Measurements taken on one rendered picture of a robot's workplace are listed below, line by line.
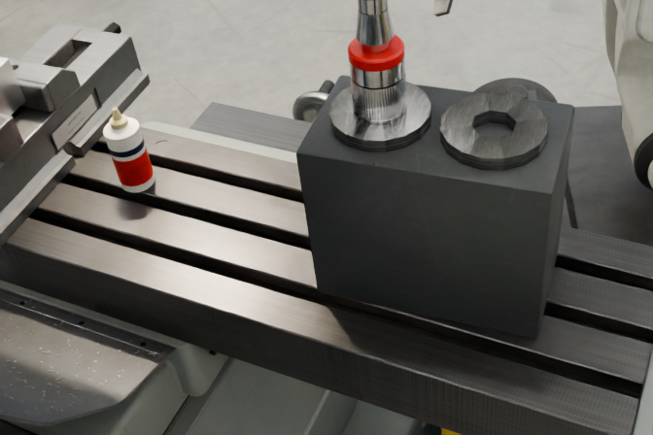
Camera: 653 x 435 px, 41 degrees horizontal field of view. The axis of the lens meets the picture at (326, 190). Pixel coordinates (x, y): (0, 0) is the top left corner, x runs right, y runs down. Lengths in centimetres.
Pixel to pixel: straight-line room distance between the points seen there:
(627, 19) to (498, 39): 171
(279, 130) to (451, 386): 70
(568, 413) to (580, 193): 77
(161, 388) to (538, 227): 48
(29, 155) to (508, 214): 58
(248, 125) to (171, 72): 153
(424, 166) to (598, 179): 86
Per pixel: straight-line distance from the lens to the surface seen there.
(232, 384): 116
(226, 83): 284
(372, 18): 71
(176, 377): 104
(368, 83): 73
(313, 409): 150
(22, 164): 107
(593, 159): 161
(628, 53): 129
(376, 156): 75
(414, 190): 74
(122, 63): 119
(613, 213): 151
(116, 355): 98
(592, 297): 89
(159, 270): 95
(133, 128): 100
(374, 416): 168
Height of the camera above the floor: 161
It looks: 42 degrees down
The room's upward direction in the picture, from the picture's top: 8 degrees counter-clockwise
